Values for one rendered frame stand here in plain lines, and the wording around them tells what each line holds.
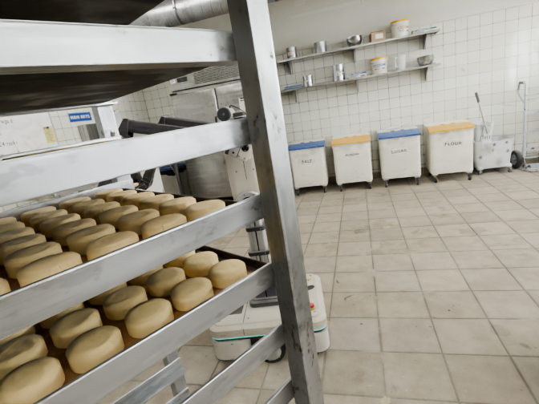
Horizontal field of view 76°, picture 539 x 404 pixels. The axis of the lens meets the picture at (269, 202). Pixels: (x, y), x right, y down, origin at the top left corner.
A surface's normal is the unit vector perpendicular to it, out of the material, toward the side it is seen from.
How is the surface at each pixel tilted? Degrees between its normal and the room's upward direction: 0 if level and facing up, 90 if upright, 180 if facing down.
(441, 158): 92
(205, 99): 90
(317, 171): 92
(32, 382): 0
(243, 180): 100
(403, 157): 92
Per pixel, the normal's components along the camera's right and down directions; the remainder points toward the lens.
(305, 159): -0.18, 0.32
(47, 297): 0.71, 0.07
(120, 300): -0.15, -0.95
